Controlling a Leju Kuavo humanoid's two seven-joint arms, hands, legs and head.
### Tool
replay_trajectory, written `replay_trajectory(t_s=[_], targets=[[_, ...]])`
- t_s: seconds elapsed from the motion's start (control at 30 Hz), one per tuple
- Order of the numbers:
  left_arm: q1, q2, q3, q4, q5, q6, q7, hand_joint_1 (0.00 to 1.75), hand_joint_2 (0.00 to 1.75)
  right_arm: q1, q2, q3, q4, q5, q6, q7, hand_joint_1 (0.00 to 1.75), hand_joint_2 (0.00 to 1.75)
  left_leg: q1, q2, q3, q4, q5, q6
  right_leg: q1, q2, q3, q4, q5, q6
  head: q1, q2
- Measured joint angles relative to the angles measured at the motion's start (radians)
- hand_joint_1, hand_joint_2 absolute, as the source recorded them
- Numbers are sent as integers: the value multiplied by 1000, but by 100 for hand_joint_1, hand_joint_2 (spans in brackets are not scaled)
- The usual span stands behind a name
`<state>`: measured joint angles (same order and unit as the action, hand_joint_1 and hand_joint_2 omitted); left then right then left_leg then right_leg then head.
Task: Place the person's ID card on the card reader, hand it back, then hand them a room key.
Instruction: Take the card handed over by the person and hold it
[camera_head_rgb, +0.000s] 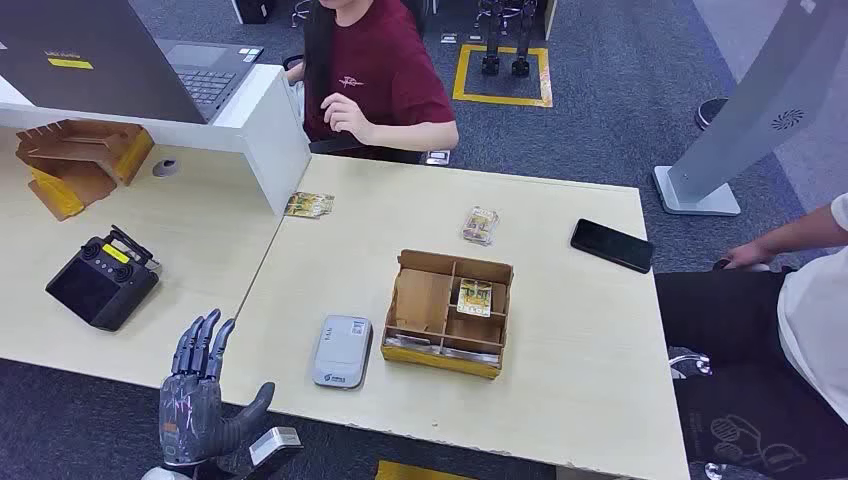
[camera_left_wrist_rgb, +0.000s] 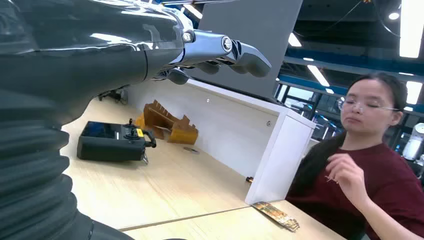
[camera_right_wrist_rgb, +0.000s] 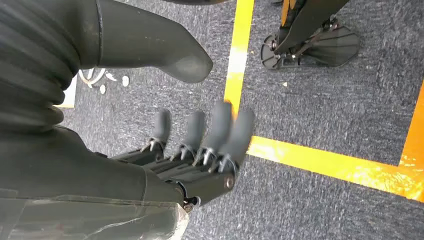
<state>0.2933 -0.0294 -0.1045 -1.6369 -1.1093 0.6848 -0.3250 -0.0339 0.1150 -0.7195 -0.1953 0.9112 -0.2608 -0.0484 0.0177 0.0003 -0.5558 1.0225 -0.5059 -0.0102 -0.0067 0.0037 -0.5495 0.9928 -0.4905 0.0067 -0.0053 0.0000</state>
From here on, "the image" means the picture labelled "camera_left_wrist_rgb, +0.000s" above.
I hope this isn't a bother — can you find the person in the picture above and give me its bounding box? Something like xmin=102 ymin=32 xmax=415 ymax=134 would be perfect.
xmin=286 ymin=72 xmax=424 ymax=240

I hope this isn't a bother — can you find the black remote controller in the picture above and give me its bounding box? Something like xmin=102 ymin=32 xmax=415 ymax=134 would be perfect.
xmin=76 ymin=118 xmax=157 ymax=166

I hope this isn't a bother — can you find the brown wooden slotted rack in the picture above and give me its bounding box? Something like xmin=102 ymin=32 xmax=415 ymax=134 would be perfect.
xmin=135 ymin=99 xmax=200 ymax=146

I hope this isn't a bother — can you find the grey laptop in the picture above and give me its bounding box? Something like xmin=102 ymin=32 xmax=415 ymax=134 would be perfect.
xmin=185 ymin=0 xmax=304 ymax=102

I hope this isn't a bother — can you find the white desk shelf partition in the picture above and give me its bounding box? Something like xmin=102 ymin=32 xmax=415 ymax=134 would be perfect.
xmin=127 ymin=78 xmax=317 ymax=206

